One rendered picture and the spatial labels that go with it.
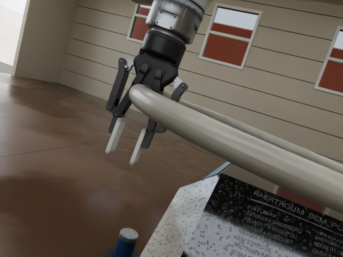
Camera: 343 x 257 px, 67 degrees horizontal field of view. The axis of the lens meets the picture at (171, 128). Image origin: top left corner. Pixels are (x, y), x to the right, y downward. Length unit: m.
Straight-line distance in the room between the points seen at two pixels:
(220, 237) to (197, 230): 0.04
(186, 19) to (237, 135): 0.27
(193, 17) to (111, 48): 7.84
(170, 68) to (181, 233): 0.30
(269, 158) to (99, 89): 8.13
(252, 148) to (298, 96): 6.58
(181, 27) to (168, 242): 0.39
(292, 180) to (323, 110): 6.64
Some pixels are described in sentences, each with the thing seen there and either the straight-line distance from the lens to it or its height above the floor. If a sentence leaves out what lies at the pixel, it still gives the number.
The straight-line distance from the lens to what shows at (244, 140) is 0.23.
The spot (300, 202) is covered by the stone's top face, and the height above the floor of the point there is 0.80.
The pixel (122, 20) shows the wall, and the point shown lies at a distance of 8.32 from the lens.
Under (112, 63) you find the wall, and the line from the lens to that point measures 8.17.
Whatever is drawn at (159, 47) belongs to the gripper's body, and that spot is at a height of 1.00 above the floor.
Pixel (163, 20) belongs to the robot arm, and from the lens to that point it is 0.45.
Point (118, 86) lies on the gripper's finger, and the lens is 0.48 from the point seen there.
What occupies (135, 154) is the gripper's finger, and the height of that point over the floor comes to 0.81.
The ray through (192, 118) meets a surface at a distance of 0.24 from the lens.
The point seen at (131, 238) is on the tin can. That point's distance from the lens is 1.47.
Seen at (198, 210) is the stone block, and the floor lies 0.73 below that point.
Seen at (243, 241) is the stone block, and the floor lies 0.72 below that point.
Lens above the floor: 0.94
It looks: 9 degrees down
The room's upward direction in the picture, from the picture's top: 17 degrees clockwise
